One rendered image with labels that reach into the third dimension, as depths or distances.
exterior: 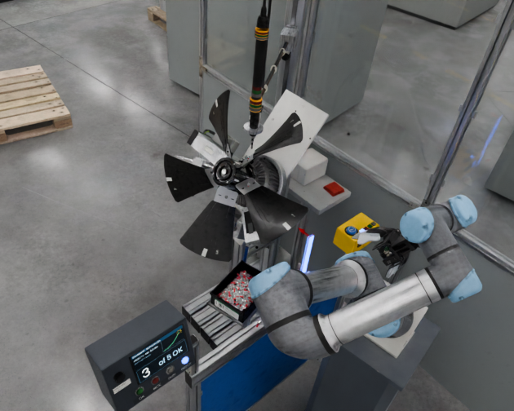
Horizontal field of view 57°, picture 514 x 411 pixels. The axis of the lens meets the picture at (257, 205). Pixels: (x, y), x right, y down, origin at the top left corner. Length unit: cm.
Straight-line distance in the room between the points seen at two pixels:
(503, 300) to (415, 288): 125
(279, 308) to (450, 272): 38
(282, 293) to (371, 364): 62
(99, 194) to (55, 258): 66
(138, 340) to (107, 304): 166
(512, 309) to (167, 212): 229
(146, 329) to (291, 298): 45
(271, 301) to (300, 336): 10
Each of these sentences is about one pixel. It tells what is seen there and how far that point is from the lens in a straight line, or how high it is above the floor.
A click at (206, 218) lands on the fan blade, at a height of 105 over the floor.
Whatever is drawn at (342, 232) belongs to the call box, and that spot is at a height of 107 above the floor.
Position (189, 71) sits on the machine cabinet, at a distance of 475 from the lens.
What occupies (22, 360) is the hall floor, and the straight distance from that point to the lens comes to 292.
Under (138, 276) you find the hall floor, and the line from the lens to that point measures 310.
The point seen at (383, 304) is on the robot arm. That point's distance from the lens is 109.
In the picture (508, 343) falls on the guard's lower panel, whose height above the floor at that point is 62.
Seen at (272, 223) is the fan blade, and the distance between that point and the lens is 176.
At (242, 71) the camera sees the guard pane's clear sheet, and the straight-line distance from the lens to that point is 287.
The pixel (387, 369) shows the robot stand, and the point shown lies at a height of 100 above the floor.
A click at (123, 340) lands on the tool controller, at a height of 124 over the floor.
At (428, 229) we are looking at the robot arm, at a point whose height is 169.
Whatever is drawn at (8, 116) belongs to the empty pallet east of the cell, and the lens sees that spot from 450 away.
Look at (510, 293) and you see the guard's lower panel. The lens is 228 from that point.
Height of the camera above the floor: 239
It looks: 42 degrees down
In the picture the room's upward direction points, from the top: 6 degrees clockwise
